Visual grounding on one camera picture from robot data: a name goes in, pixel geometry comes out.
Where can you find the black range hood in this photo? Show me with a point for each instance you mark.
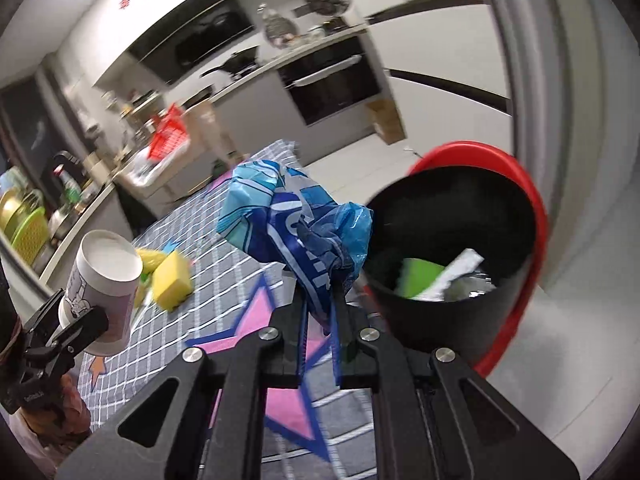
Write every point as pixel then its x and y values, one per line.
pixel 200 40

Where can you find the person's left hand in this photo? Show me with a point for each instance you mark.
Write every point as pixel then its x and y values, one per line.
pixel 67 415

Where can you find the black round bin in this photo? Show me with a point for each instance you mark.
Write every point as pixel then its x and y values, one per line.
pixel 435 320

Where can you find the white paper cup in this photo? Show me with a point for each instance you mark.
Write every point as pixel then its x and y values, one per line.
pixel 107 280

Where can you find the green sponge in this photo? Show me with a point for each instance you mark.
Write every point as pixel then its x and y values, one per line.
pixel 417 277

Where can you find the yellow plastic bag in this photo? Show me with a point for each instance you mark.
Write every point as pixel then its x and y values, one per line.
pixel 147 259

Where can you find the black hanging cloth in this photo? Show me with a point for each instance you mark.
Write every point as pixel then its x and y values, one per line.
pixel 132 210

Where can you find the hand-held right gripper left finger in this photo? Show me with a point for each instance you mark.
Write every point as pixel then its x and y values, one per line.
pixel 302 355

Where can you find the black built-in oven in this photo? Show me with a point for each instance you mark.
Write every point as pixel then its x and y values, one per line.
pixel 330 85

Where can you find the dark kitchen window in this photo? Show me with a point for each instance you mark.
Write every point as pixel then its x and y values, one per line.
pixel 30 125

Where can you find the yellow green dish rack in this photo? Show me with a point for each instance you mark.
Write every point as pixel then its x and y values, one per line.
pixel 22 222

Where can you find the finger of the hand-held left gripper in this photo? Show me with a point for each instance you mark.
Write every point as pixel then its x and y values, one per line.
pixel 80 327
pixel 42 315

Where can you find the red plastic basket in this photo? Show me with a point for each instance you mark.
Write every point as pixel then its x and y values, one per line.
pixel 170 137

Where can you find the white paper sheet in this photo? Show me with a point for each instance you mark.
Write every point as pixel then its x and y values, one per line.
pixel 462 265

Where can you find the grey door frame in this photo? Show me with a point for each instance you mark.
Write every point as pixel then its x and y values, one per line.
pixel 550 85

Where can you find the white refrigerator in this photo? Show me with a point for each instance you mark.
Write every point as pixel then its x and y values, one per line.
pixel 440 35

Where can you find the beige plastic cart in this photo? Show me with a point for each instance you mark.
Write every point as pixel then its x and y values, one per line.
pixel 205 125

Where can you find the black wok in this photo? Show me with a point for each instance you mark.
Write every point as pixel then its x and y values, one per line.
pixel 240 62

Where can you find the cardboard box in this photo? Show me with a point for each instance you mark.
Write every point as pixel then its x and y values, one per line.
pixel 385 120

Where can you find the metal pot lid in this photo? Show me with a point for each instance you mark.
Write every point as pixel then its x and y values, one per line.
pixel 276 27

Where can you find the kitchen faucet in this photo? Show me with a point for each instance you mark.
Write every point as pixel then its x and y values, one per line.
pixel 62 159

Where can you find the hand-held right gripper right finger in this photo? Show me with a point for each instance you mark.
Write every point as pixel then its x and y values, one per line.
pixel 336 360

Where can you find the blue plastic bag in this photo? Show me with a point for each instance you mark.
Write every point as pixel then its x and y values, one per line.
pixel 280 210

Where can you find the grey checked star blanket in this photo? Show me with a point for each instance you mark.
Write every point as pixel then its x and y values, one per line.
pixel 220 290

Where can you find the yellow sponge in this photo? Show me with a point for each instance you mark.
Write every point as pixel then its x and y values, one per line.
pixel 172 280

